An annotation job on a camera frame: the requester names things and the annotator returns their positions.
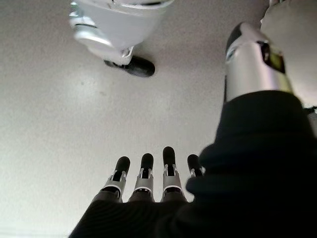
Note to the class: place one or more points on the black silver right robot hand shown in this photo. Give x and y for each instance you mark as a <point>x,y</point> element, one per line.
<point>252,173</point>

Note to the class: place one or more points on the silver white robot leg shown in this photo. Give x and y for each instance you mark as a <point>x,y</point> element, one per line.
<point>116,22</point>

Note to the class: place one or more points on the black robot foot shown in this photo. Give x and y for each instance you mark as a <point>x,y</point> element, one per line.
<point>138,66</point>

